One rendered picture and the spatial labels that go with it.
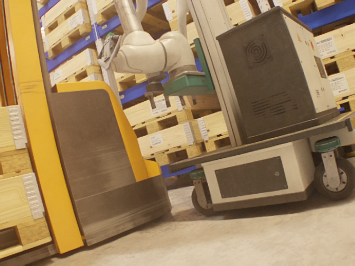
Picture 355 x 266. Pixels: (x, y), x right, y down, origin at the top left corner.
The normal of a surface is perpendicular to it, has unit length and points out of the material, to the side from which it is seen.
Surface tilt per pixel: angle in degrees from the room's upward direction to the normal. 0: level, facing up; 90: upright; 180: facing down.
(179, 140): 90
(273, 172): 90
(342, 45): 90
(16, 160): 90
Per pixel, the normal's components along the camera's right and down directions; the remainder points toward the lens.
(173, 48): 0.33, -0.14
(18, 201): 0.64, -0.22
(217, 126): -0.51, 0.08
